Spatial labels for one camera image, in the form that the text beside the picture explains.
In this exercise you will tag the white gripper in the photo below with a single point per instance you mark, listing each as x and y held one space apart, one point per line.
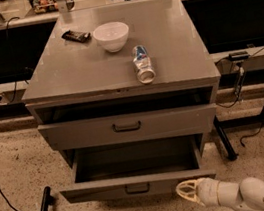
207 192

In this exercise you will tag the grey drawer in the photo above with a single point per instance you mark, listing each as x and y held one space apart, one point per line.
131 169
129 128

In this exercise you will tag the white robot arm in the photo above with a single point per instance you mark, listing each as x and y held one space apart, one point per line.
248 195

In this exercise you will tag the grey top drawer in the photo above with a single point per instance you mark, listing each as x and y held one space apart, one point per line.
129 128

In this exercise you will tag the grey drawer cabinet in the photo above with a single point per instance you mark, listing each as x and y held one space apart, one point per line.
75 81

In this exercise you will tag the black stand leg right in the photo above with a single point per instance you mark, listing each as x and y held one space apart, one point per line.
232 155

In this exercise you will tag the silver blue soda can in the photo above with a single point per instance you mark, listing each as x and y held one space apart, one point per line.
143 64

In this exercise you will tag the white bowl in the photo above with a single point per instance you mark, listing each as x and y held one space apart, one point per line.
111 36

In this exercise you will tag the dark snack bar wrapper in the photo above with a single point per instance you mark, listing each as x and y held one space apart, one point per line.
80 37

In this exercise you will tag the colourful snack bag shelf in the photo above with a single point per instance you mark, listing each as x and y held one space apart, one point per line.
44 6

